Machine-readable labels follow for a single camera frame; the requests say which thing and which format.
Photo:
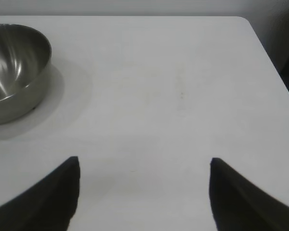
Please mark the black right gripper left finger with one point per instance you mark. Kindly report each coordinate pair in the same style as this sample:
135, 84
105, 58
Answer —
43, 204

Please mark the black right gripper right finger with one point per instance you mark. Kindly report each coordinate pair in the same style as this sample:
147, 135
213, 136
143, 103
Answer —
240, 207

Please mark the stainless steel mixing bowl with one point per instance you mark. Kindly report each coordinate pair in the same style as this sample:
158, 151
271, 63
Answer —
17, 72

